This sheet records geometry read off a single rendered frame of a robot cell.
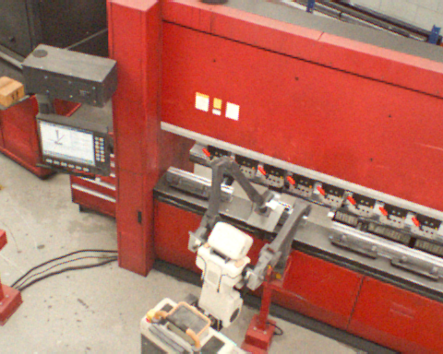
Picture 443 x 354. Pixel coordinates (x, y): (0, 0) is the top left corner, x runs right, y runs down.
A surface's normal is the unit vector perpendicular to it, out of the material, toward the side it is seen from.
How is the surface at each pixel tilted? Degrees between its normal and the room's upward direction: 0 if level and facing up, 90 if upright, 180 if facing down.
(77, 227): 0
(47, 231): 0
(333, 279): 90
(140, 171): 90
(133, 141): 90
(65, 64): 0
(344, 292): 90
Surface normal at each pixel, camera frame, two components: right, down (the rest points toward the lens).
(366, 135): -0.40, 0.58
